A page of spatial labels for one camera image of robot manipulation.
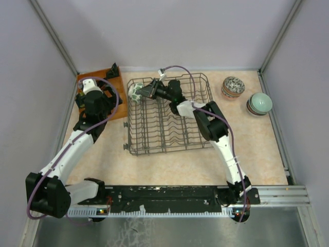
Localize wooden compartment tray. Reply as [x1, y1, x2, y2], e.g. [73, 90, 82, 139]
[76, 63, 127, 120]

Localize dark green folded tie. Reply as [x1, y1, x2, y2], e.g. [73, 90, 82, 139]
[105, 63, 120, 79]

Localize dark leaf pattern bowl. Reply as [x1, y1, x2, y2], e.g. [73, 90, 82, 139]
[223, 77, 245, 94]

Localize green leaf pattern bowl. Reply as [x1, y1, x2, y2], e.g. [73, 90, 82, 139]
[128, 83, 144, 103]

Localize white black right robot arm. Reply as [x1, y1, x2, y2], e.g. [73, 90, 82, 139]
[130, 79, 252, 204]

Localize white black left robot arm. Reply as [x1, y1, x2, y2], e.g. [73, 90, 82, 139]
[25, 77, 121, 220]

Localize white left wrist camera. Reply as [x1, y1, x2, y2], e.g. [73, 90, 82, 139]
[78, 78, 101, 95]

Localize teal yellow-flower folded tie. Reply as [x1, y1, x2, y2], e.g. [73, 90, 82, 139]
[75, 93, 85, 109]

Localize green striped bowl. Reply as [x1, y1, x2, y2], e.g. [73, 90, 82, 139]
[248, 93, 273, 113]

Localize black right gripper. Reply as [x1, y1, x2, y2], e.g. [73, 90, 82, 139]
[135, 79, 173, 102]

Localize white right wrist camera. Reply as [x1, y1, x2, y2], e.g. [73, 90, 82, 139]
[158, 68, 167, 81]

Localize orange flower green leaf bowl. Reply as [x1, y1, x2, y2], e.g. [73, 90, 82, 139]
[221, 87, 243, 99]

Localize yellow blue swirl bowl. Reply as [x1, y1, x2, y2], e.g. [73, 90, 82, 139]
[246, 102, 268, 116]

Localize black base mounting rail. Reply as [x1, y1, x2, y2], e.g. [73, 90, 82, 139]
[89, 185, 260, 221]

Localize grey wire dish rack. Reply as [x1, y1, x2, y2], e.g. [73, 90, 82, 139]
[123, 73, 213, 156]

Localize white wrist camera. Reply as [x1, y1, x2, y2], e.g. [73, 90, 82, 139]
[158, 68, 167, 81]
[78, 78, 101, 95]

